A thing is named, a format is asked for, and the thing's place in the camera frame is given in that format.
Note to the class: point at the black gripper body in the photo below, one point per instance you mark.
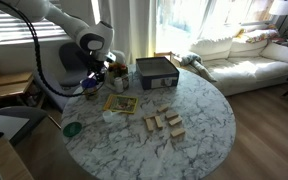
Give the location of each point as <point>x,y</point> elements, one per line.
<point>95,63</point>

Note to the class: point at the white plastic measuring cup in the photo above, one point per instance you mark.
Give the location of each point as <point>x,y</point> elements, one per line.
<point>108,116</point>

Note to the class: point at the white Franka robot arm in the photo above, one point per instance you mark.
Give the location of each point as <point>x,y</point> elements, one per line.
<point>90,38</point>

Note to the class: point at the yellow lid jar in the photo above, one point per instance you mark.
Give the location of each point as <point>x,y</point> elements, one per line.
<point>112,70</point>

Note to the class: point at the clear plastic organizer tray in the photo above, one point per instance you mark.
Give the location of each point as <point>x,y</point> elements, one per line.
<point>110,86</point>

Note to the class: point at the red cap sauce bottle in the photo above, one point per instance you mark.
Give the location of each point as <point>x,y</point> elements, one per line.
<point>123,69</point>

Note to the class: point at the dark grey office chair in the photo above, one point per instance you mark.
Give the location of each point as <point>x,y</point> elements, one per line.
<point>69,63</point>

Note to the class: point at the yellow dog picture book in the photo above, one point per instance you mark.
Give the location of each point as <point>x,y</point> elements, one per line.
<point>120,104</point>

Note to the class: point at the grey upholstered chair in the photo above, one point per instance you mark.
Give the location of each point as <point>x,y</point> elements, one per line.
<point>49,91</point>
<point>34,115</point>

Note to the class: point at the white sheer curtain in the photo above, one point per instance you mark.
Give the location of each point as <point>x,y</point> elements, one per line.
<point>134,30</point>

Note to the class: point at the dark grey storage box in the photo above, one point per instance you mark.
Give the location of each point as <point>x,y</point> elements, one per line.
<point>157,74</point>

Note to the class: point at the green round plastic lid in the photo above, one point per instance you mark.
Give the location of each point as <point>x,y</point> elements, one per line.
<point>72,129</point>

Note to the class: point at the light wooden block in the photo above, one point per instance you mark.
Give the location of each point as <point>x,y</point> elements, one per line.
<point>177,132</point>
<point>149,116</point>
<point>158,121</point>
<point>163,108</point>
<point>175,120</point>
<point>171,115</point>
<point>149,125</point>

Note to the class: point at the wooden slat chair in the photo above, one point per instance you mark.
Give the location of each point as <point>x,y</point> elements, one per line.
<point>164,54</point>

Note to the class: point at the wooden side table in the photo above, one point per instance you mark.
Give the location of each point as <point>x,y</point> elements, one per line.
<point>7,87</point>

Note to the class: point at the grey throw blanket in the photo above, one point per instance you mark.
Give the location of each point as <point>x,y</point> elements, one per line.
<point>190,59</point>

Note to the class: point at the white window blinds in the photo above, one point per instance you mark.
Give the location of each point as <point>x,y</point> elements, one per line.
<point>4,30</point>

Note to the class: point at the white paper sheet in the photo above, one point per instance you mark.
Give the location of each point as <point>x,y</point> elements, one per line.
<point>5,126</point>

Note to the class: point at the pale bolster cushion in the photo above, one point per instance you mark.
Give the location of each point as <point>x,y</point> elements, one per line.
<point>204,71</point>

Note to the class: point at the brown cardboard box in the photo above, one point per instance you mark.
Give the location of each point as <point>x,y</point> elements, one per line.
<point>7,161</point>

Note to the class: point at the white sofa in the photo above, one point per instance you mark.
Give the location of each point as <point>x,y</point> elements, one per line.
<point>250,68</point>

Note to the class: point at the colourful patterned pillow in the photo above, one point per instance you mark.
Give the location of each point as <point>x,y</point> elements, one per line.
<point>260,35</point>

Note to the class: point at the white shade floor lamp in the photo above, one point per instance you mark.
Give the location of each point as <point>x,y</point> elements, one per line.
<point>282,7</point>

